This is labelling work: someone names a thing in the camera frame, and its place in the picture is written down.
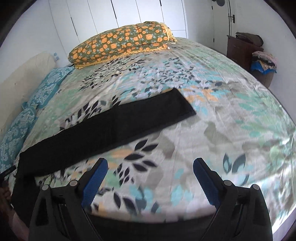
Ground black pants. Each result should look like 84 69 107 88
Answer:
11 88 196 206

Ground blue patterned pillow near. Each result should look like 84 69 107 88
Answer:
1 106 37 173

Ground blue patterned pillow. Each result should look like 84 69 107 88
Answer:
22 66 74 109
1 106 37 173

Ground floral bed sheet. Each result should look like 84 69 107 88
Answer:
22 38 295 231

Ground blue patterned pillow far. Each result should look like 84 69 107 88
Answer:
22 66 74 109

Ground cream headboard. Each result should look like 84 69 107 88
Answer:
1 52 56 136

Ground pile of clothes on basket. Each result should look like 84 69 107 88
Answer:
250 51 278 75

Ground dark wooden cabinet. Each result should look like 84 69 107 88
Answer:
226 36 264 68

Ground folded dark cloth on cabinet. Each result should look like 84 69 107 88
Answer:
235 32 264 47

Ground white wardrobe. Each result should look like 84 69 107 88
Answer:
49 0 187 54

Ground white door with handle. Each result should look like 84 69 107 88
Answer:
212 0 235 55

